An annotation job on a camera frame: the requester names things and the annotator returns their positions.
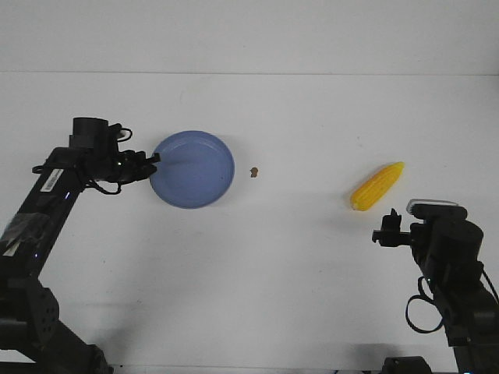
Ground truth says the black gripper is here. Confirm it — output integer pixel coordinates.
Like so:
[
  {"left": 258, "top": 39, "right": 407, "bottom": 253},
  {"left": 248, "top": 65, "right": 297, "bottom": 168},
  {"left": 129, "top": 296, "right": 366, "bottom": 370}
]
[
  {"left": 112, "top": 150, "right": 161, "bottom": 184},
  {"left": 372, "top": 209, "right": 425, "bottom": 248}
]

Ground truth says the yellow corn cob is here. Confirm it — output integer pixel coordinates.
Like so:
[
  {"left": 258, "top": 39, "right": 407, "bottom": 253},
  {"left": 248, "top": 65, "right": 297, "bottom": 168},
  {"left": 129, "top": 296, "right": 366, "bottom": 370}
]
[{"left": 349, "top": 161, "right": 405, "bottom": 211}]

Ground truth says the blue round plate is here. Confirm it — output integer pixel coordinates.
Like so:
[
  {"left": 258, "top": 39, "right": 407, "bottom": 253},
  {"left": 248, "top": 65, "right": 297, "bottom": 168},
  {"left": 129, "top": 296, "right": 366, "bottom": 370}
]
[{"left": 150, "top": 130, "right": 235, "bottom": 210}]

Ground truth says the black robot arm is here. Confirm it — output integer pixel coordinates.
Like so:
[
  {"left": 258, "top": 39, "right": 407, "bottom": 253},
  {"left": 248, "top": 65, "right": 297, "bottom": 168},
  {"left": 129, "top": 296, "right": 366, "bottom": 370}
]
[
  {"left": 1, "top": 117, "right": 161, "bottom": 373},
  {"left": 372, "top": 203, "right": 498, "bottom": 373}
]

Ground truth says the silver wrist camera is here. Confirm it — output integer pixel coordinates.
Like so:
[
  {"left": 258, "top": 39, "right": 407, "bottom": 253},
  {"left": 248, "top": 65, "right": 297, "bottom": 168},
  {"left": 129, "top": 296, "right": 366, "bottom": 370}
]
[{"left": 406, "top": 199, "right": 458, "bottom": 215}]

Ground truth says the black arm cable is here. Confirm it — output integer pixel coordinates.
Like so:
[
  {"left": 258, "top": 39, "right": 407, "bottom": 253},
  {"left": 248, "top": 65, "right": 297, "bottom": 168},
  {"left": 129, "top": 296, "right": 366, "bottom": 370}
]
[
  {"left": 31, "top": 123, "right": 133, "bottom": 196},
  {"left": 405, "top": 268, "right": 499, "bottom": 334}
]

